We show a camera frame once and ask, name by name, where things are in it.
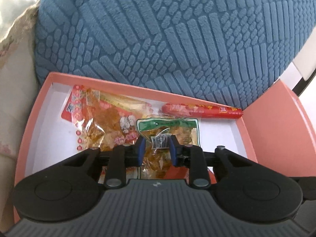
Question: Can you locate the green clear snack packet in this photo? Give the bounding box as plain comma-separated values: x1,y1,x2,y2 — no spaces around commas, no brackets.
137,117,200,180

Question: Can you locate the deep pink box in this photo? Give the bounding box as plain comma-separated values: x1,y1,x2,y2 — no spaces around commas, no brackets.
238,80,315,177

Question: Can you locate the large orange snack packet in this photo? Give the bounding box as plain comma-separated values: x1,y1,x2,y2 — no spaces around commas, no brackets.
61,85,153,152

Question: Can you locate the blue textured cushion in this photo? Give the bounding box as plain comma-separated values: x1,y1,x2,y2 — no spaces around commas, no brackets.
35,0,315,109

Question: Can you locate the red sausage stick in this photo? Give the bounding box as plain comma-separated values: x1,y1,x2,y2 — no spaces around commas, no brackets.
162,103,243,119

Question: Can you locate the white quilted bedding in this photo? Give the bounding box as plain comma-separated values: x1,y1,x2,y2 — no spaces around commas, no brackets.
1,0,40,230

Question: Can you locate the shallow pink box lid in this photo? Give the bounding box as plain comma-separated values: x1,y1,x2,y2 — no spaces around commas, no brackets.
13,72,259,224

